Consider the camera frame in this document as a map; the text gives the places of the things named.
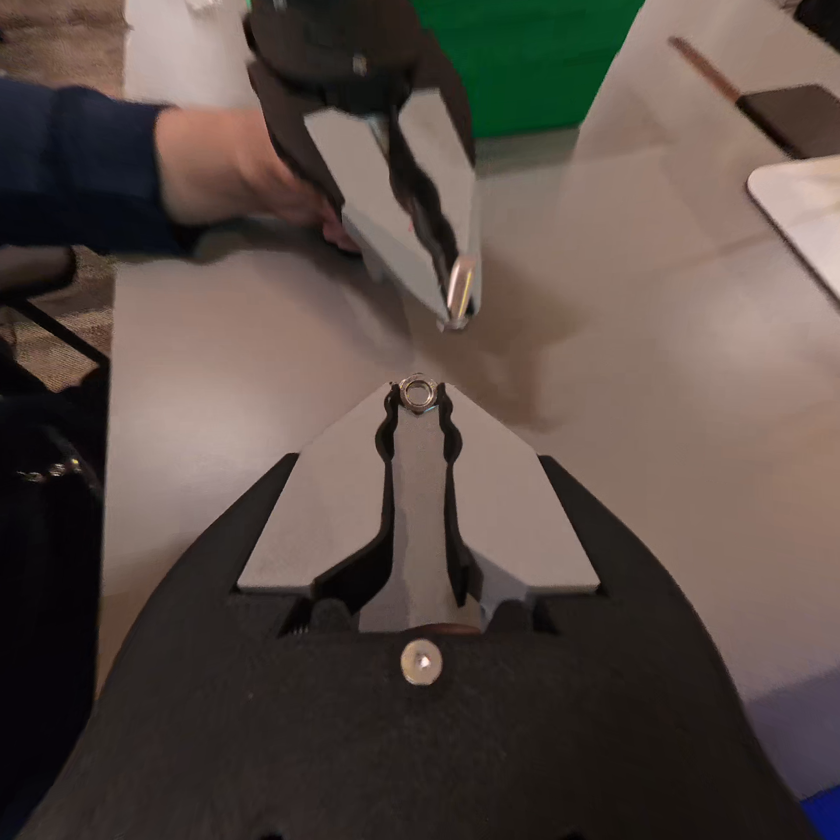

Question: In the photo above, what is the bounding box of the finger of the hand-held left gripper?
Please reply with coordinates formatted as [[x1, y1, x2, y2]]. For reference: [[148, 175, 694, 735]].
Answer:
[[394, 88, 484, 317], [303, 108, 460, 330]]

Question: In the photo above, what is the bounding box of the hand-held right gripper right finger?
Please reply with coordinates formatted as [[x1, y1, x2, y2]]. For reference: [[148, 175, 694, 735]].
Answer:
[[436, 382, 601, 608]]

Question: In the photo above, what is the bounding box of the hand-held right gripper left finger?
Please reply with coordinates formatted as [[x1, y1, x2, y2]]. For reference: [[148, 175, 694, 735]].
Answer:
[[236, 382, 403, 614]]

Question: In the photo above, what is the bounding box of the green plastic bin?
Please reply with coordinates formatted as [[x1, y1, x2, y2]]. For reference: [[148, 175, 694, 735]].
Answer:
[[410, 0, 647, 140]]

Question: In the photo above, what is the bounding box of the thick silver bolt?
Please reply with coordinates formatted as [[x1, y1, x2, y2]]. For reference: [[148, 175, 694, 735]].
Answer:
[[438, 255, 479, 332]]

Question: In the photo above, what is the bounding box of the large silver hex nut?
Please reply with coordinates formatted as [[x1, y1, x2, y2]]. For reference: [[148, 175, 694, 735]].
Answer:
[[400, 374, 437, 414]]

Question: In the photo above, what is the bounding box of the person's left forearm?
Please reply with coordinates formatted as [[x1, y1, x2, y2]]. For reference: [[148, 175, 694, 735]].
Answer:
[[0, 79, 198, 258]]

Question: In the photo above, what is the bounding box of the person's left hand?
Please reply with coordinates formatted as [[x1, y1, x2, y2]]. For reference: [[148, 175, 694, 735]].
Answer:
[[156, 105, 362, 256]]

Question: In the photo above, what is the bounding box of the person's body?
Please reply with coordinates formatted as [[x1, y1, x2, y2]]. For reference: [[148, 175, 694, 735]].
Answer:
[[0, 354, 109, 840]]

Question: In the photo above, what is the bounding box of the person's black chair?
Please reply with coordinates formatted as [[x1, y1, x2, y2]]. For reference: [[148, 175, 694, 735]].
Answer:
[[0, 246, 112, 395]]

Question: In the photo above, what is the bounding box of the black rectangular pad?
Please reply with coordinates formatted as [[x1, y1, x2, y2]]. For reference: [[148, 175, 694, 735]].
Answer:
[[735, 84, 840, 160]]

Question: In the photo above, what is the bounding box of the white folding stand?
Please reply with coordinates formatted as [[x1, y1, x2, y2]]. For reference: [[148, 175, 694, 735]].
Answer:
[[747, 154, 840, 303]]

